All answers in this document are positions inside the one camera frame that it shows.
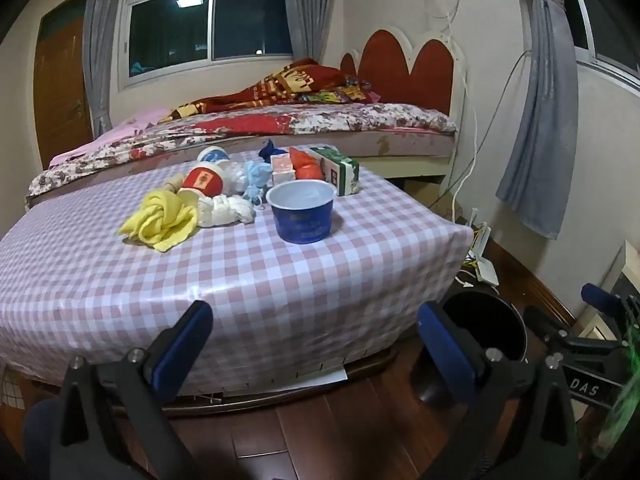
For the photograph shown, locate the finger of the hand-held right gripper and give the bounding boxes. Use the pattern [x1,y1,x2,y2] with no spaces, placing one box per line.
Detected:
[523,306,628,361]
[581,283,640,331]

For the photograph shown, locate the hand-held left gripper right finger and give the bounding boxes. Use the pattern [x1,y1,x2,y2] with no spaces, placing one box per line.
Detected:
[416,301,583,480]

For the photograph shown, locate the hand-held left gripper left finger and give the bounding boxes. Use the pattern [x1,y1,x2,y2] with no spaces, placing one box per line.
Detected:
[47,300,216,480]

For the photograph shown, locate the black trash bin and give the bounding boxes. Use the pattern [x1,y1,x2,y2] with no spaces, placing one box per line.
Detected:
[415,287,528,406]

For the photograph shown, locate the yellow cloth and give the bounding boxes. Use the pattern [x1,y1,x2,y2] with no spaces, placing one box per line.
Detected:
[118,191,202,253]

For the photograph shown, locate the white tissue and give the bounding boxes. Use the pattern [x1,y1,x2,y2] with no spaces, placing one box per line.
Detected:
[192,194,257,228]

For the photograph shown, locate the red paper cup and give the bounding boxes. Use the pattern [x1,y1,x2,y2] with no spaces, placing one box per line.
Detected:
[177,164,226,198]

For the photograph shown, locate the blue paper bowl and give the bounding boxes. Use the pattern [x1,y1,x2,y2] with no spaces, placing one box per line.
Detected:
[265,179,338,245]

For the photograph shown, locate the blue paper cup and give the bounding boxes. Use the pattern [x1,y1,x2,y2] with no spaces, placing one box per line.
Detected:
[196,146,232,167]

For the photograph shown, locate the small pink box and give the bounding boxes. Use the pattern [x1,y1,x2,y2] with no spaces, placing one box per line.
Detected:
[270,154,297,186]

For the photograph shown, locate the dark blue cloth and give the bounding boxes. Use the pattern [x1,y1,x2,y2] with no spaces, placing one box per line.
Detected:
[258,139,285,165]

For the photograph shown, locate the white milk carton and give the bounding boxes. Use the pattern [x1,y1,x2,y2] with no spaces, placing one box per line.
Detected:
[306,145,361,197]

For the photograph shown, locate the orange plastic bag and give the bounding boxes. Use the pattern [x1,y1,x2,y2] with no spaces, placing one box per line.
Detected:
[289,146,325,181]

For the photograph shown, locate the flat white modem box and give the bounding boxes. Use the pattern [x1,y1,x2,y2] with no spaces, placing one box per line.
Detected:
[472,255,501,287]

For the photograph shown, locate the pink checked tablecloth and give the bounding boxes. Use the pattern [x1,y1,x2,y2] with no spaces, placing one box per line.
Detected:
[0,146,475,401]

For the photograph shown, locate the white router with antennas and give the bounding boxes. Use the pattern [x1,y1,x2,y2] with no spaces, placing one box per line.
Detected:
[462,208,493,266]

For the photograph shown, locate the cardboard box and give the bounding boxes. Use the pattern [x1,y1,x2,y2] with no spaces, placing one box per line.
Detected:
[400,178,453,213]

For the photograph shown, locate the tied grey curtain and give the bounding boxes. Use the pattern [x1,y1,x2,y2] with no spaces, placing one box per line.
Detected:
[495,0,578,240]

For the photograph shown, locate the pink mattress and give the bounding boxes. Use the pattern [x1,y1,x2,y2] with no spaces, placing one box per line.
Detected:
[240,127,458,159]

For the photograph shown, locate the pink sheet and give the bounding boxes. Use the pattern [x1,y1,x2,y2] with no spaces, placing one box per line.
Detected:
[47,107,171,168]

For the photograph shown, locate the bed with floral cover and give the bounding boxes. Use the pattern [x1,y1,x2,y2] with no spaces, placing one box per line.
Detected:
[27,102,458,206]

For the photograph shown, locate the side window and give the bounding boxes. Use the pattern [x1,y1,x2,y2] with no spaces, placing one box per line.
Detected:
[562,0,640,91]

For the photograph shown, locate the red printed blanket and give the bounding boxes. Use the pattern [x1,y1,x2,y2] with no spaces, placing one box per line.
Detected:
[159,58,383,123]

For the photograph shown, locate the wooden door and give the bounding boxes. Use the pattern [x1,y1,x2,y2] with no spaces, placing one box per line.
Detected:
[32,0,93,171]

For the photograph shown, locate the red and white headboard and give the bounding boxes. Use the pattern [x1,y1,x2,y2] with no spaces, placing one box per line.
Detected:
[340,30,468,121]

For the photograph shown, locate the large window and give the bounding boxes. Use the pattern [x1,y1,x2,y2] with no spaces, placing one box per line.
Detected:
[117,0,301,88]

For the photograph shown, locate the white bed frame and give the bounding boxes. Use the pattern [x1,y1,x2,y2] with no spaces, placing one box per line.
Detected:
[360,154,453,183]

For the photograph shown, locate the black cable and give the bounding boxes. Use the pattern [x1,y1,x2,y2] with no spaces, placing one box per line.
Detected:
[430,50,533,211]

